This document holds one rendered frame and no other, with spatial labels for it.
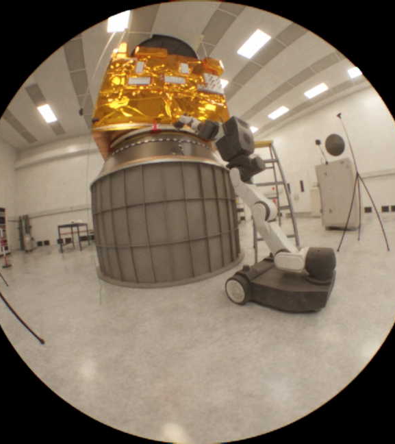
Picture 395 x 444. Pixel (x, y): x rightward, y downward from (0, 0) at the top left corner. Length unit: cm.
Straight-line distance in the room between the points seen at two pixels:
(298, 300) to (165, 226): 118
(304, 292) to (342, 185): 314
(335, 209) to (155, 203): 352
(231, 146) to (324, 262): 98
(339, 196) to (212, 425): 382
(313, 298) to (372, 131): 766
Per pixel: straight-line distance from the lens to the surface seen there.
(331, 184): 389
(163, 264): 149
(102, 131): 211
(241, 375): 71
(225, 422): 62
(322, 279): 98
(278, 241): 104
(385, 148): 794
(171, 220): 143
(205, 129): 125
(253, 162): 112
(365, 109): 853
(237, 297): 109
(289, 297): 93
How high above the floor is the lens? 60
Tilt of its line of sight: 2 degrees down
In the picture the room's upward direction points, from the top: 6 degrees counter-clockwise
